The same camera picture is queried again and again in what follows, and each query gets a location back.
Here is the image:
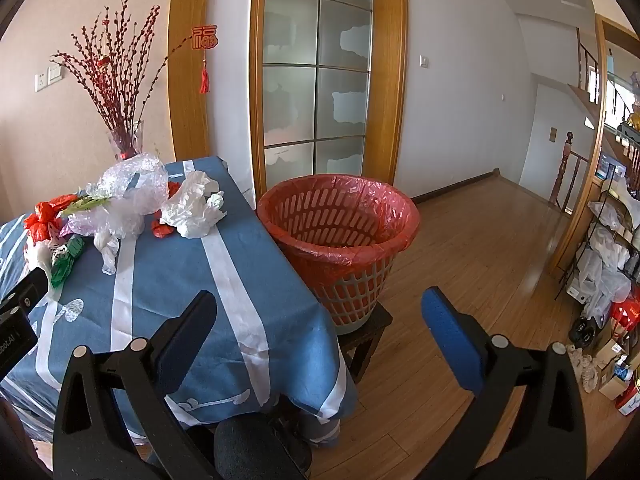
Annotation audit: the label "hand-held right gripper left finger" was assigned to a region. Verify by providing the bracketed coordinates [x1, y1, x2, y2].
[52, 289, 236, 480]

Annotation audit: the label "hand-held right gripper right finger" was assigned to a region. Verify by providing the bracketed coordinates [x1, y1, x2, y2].
[421, 286, 588, 480]

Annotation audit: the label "grey plastic waste basket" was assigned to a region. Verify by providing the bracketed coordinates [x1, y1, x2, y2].
[257, 174, 421, 336]

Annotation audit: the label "red basket liner bag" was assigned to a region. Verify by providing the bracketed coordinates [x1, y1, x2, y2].
[256, 174, 421, 293]

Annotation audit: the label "yellow-green wrapper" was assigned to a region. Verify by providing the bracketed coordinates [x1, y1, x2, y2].
[62, 195, 113, 216]

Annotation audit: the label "clear plastic bag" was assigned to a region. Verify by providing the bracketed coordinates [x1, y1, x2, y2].
[85, 155, 171, 241]

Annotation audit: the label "blue striped tablecloth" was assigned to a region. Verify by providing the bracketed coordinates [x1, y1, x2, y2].
[0, 156, 358, 443]

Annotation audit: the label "dark wooden stool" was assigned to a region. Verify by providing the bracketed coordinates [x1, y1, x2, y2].
[340, 302, 394, 386]

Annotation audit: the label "green plastic bag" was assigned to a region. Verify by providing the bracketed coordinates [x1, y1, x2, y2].
[50, 236, 87, 288]

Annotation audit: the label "red crumpled plastic bag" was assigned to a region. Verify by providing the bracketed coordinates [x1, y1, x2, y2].
[23, 194, 80, 242]

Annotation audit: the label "black chair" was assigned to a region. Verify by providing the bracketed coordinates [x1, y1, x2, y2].
[185, 395, 313, 480]

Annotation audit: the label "white crumpled paper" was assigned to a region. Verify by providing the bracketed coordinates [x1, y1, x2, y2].
[567, 345, 601, 393]

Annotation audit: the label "cardboard box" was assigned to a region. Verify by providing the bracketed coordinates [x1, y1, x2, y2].
[597, 337, 636, 401]

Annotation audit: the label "red shopping bag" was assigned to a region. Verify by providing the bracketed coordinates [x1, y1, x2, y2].
[607, 295, 640, 336]

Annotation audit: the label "red and white box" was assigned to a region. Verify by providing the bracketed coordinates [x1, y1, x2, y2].
[617, 385, 640, 417]

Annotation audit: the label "glass vase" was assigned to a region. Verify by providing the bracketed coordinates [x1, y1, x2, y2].
[109, 120, 146, 162]

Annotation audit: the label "black metal shelf rack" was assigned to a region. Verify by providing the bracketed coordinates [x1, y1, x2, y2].
[555, 130, 640, 321]

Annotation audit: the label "red berry branches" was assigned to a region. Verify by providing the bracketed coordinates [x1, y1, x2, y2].
[50, 4, 193, 158]

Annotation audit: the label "wood framed glass door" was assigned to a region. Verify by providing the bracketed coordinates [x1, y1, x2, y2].
[250, 0, 408, 201]

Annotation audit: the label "red knot ornament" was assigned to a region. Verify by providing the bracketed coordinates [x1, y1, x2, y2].
[191, 24, 219, 94]

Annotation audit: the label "stair railing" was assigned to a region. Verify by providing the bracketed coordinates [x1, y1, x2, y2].
[575, 27, 640, 136]

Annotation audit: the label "wooden newel post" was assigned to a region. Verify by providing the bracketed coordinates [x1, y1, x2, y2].
[550, 131, 591, 211]

